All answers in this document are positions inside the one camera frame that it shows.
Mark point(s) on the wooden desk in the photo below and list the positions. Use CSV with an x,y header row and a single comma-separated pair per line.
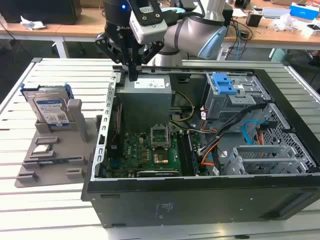
x,y
82,27
15,31

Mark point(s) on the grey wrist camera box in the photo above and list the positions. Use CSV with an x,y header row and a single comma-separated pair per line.
x,y
150,31

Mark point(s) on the white carton box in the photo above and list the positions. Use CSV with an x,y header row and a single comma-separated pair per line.
x,y
310,31

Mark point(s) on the grey flat tray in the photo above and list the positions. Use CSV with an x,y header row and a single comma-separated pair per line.
x,y
275,13

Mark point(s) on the CPU socket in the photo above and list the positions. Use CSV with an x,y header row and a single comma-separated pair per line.
x,y
161,157

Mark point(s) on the grey metal drive cage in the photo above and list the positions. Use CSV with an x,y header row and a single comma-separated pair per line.
x,y
232,105

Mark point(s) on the grey parts rack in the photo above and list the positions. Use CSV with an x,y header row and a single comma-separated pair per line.
x,y
67,147

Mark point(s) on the crumpled white paper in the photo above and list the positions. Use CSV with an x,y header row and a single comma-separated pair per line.
x,y
32,23

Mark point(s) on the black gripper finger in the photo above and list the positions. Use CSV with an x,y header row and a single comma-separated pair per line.
x,y
110,47
155,51

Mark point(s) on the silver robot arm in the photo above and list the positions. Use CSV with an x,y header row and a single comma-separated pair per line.
x,y
190,32

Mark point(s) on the blue RAM stick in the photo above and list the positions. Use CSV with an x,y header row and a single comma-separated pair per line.
x,y
192,155

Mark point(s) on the clear plastic bags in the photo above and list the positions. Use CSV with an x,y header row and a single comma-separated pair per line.
x,y
287,22

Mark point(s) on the blue carton box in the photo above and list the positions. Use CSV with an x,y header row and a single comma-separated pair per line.
x,y
305,11

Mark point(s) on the black PC case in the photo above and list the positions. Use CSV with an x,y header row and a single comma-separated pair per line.
x,y
175,205

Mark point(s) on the black pen cup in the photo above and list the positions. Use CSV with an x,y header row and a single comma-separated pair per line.
x,y
253,20

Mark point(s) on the grey power supply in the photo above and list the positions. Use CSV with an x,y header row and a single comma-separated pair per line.
x,y
142,105

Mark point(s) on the graphics card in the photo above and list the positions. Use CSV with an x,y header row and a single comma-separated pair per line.
x,y
155,173

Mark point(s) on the hard disk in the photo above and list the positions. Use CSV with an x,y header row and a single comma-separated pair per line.
x,y
50,107

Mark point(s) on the blue plastic drive latch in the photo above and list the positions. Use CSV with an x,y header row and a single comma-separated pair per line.
x,y
222,85

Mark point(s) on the grey metal disk bay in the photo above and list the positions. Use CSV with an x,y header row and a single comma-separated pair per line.
x,y
262,152

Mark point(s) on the silver CPU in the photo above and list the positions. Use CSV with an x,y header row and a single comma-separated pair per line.
x,y
41,148

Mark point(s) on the green motherboard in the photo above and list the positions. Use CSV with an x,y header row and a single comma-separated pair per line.
x,y
135,150

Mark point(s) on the large black box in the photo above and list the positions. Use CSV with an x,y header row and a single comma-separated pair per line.
x,y
37,10

